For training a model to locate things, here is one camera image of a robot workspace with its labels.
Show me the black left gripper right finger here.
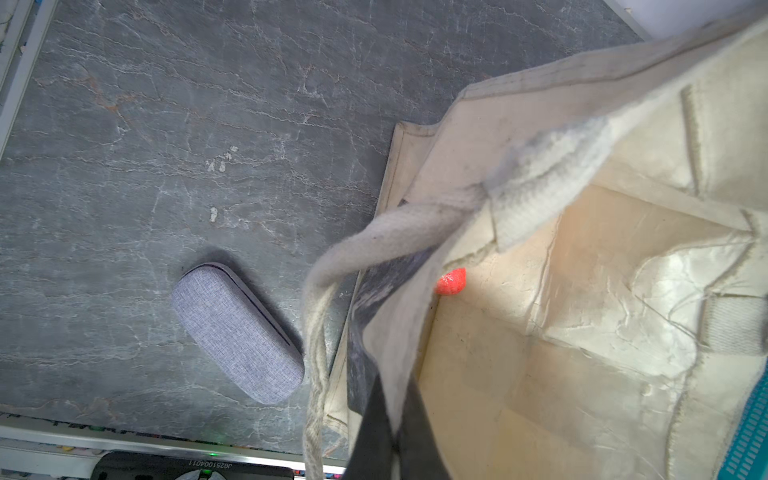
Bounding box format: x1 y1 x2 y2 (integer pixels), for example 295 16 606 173
397 378 451 480

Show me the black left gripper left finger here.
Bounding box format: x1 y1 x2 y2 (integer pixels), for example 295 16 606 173
342 377 394 480

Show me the red apple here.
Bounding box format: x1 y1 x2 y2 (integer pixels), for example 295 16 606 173
435 268 467 296

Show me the beige canvas grocery bag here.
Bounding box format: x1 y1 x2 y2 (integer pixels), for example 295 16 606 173
302 3 767 479

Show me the grey fabric glasses case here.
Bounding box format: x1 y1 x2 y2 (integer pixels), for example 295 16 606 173
171 262 304 405

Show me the teal plastic basket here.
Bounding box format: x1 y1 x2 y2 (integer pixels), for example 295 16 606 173
716 369 768 480

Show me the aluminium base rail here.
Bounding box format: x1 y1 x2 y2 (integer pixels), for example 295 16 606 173
0 413 349 480

